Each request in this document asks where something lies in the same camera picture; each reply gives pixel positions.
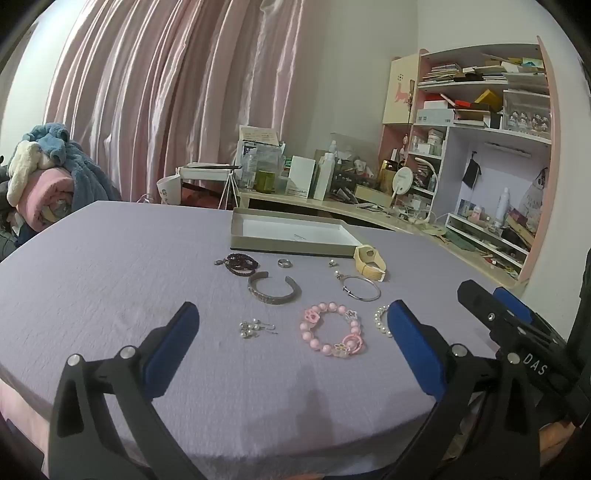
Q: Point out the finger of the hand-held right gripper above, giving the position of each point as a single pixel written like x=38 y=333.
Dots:
x=480 y=304
x=512 y=304

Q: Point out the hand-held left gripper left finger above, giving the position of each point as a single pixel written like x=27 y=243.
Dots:
x=173 y=341

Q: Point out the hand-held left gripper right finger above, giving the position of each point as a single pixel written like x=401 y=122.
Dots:
x=413 y=346

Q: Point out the pearl cluster earrings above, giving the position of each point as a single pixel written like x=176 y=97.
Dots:
x=244 y=328

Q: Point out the thin silver bangle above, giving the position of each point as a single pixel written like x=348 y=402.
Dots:
x=347 y=287

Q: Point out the shallow cardboard box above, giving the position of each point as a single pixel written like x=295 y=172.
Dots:
x=286 y=228

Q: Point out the white spray bottle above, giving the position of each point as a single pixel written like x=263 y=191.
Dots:
x=502 y=207

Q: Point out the black pouch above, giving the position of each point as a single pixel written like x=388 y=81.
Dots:
x=472 y=174

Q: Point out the round white mirror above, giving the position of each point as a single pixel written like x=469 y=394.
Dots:
x=402 y=181

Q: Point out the white desk lamp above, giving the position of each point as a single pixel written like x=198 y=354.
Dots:
x=427 y=162

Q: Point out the white cup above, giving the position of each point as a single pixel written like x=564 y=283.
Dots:
x=167 y=189

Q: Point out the gold gift bag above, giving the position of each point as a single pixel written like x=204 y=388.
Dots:
x=388 y=174

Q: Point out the beige curved desk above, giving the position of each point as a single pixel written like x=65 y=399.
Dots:
x=323 y=205

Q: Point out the pink bookshelf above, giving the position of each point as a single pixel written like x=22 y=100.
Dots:
x=554 y=138

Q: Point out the white folding stand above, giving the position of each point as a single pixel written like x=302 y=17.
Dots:
x=203 y=171

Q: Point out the clear cosmetics organizer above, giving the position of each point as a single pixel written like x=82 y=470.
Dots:
x=348 y=180

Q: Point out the green glass jar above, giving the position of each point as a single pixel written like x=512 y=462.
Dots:
x=265 y=182

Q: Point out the blue plush blanket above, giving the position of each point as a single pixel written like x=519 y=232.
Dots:
x=87 y=175

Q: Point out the clear figurine display case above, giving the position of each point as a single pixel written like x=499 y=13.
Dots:
x=526 y=113

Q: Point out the pink folded blanket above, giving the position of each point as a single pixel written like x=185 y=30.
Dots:
x=46 y=189

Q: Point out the white carton box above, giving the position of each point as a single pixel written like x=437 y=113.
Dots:
x=300 y=177

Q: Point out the clear bag with papers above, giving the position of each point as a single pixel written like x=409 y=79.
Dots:
x=261 y=143

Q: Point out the cat print cabinet panel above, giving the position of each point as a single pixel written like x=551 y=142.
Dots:
x=399 y=87

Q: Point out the cream plush cloth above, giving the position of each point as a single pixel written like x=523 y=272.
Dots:
x=21 y=166

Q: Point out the pink curtain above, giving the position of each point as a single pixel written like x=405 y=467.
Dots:
x=161 y=92

